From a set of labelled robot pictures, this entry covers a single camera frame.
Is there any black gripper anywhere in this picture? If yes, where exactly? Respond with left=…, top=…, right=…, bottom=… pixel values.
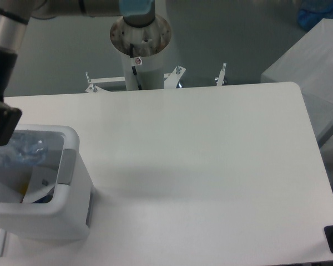
left=0, top=50, right=22, bottom=146

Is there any clear plastic water bottle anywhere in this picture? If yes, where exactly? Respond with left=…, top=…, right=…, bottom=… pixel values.
left=0, top=131, right=48, bottom=170

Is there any white paper wrapper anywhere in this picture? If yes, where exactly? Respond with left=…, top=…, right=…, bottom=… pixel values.
left=28, top=166, right=58, bottom=203

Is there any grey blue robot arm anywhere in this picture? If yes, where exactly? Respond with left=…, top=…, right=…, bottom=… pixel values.
left=0, top=1, right=155, bottom=146

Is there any blue yellow trash in bin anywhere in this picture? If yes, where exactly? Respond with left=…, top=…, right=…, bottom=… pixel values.
left=21, top=184, right=55, bottom=204

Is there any white trash can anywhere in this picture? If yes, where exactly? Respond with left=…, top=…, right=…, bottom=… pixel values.
left=0, top=124, right=95, bottom=240

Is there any grey covered side table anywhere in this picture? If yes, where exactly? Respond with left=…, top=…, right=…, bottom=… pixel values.
left=261, top=19, right=333, bottom=146

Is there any blue plastic bag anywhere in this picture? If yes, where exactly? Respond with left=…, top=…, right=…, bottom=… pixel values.
left=297, top=1, right=333, bottom=31

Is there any white pedestal foot left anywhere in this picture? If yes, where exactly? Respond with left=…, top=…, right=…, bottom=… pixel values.
left=85, top=72, right=126, bottom=93

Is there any white pedestal foot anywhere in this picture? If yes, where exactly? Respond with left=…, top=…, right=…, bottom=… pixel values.
left=164, top=65, right=186, bottom=89
left=214, top=63, right=228, bottom=86
left=85, top=72, right=126, bottom=93

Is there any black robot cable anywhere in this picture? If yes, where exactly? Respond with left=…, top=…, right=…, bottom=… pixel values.
left=129, top=43, right=143, bottom=90

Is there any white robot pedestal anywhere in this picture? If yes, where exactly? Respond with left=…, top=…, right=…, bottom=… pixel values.
left=110, top=15, right=171, bottom=91

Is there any white pedestal foot middle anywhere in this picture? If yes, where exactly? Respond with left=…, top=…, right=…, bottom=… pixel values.
left=164, top=65, right=186, bottom=89

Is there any white pedestal foot right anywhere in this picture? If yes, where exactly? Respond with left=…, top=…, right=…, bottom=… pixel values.
left=214, top=63, right=228, bottom=86

